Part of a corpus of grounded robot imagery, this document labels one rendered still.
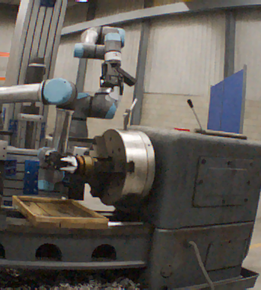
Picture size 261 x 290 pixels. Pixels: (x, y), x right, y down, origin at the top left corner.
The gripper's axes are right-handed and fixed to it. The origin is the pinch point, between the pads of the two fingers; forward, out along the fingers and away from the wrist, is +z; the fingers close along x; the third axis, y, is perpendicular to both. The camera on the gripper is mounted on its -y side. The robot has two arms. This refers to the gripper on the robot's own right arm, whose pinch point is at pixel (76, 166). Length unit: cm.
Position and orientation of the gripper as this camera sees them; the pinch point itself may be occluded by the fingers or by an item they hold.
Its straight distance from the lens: 178.1
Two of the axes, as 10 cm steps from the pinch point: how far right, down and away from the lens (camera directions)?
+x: 1.1, -9.9, -0.5
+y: -8.7, -0.7, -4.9
